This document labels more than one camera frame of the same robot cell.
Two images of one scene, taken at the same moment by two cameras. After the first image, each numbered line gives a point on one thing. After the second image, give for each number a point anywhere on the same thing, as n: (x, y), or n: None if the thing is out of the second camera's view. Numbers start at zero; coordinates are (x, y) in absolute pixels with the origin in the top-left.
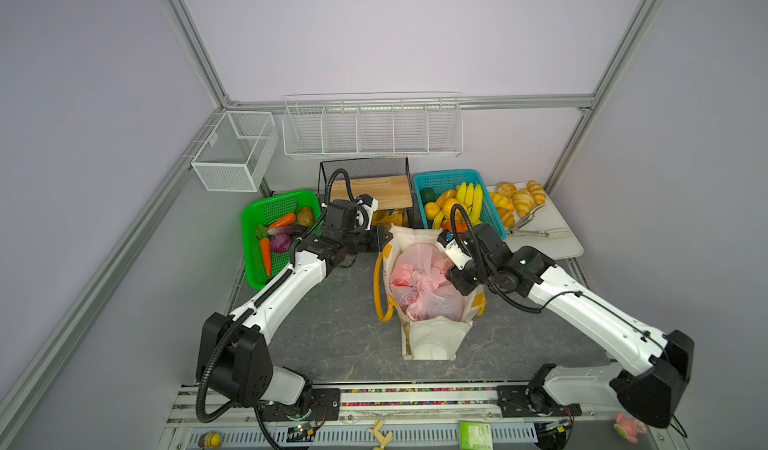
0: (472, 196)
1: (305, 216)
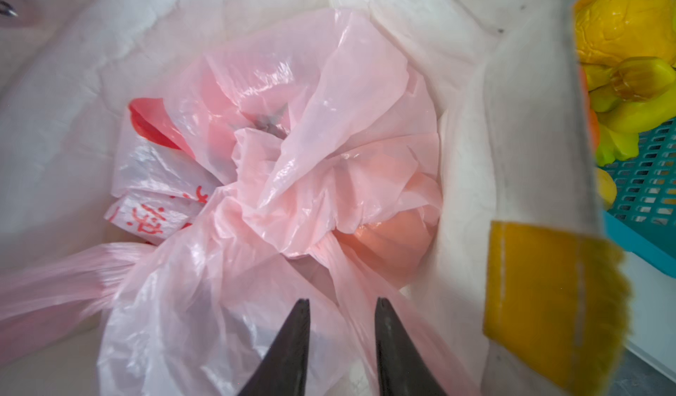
0: (629, 97)
1: None
